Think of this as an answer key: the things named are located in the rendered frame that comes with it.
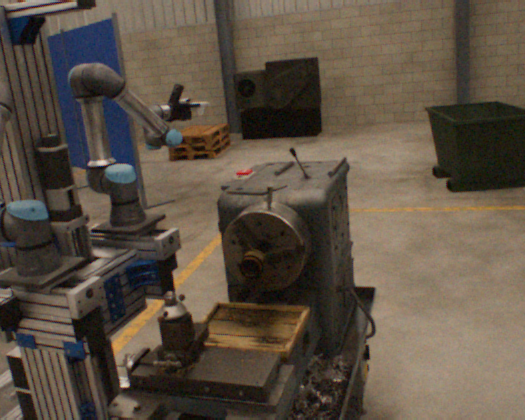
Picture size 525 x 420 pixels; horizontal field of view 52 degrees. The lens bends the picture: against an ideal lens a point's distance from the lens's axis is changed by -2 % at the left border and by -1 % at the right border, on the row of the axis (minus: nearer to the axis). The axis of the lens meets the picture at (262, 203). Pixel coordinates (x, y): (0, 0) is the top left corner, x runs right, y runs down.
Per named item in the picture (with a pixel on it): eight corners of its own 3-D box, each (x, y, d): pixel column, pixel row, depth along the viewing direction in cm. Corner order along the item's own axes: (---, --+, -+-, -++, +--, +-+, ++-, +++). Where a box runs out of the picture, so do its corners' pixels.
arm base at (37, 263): (7, 275, 179) (0, 247, 177) (40, 257, 192) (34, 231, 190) (40, 278, 173) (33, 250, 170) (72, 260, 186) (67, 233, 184)
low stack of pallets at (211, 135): (191, 148, 1083) (188, 126, 1071) (232, 145, 1063) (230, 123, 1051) (167, 161, 967) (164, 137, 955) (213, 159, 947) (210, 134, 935)
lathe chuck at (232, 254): (228, 272, 217) (232, 197, 206) (305, 288, 208) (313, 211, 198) (220, 282, 209) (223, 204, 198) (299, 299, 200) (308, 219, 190)
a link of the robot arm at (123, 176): (119, 204, 215) (113, 170, 211) (102, 199, 224) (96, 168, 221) (145, 196, 223) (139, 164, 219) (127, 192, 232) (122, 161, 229)
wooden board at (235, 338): (217, 310, 205) (216, 300, 204) (310, 316, 194) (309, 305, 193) (183, 353, 178) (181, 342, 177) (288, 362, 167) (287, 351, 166)
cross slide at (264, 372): (150, 353, 168) (147, 340, 167) (282, 366, 155) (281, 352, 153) (121, 385, 153) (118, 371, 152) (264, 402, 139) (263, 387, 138)
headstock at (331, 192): (263, 235, 281) (255, 161, 271) (355, 236, 266) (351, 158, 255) (220, 285, 227) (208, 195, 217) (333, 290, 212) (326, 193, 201)
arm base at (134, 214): (102, 226, 222) (98, 203, 220) (125, 214, 236) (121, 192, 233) (132, 227, 216) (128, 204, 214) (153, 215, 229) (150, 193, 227)
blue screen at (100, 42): (31, 175, 981) (3, 41, 916) (74, 165, 1025) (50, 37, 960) (116, 217, 656) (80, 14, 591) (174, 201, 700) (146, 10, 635)
